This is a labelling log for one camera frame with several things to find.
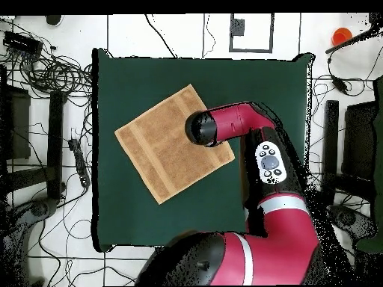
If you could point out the black power strip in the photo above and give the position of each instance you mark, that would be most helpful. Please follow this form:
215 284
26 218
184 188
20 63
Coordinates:
80 163

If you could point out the black power adapter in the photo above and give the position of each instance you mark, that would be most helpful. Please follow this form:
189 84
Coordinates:
340 84

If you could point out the black rod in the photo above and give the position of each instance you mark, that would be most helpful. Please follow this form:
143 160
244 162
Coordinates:
350 40

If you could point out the black flat panel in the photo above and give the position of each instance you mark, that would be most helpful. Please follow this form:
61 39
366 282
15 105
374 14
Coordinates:
18 125
359 140

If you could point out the orange cup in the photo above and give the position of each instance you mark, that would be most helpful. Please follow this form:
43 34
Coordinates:
341 36

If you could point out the yellow terry towel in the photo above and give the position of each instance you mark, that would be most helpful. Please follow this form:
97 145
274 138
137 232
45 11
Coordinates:
161 149

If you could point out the black network box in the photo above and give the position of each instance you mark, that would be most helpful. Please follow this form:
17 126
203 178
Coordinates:
22 43

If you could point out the black chair base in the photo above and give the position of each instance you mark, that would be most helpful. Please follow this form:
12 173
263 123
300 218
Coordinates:
39 209
348 219

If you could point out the black upright bar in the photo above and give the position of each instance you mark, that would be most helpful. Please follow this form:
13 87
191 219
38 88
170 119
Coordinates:
55 143
330 149

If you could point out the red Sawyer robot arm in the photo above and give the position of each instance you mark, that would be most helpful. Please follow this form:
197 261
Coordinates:
269 233

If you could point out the dark grey square plate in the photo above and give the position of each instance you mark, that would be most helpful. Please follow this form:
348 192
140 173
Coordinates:
238 27

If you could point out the dark green table cloth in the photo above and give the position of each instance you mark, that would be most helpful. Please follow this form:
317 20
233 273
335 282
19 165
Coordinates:
134 215

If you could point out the dark oval object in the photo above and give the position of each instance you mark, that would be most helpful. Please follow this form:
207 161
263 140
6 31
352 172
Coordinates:
54 19

